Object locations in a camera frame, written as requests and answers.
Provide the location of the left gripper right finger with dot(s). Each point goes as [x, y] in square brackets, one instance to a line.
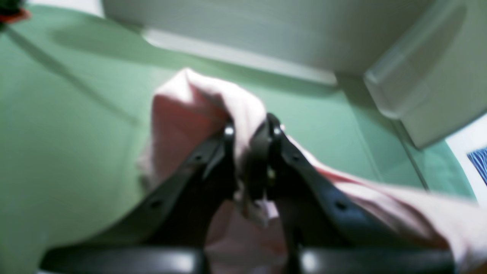
[326, 232]

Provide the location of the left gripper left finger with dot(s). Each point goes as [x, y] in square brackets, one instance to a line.
[165, 233]

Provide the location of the pink t-shirt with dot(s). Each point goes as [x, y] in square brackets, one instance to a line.
[246, 238]

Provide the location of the green table cloth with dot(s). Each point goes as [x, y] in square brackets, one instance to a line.
[76, 94]

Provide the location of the beige plastic bin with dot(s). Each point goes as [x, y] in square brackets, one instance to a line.
[423, 61]

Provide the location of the red black clamp left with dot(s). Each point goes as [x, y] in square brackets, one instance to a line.
[12, 11]

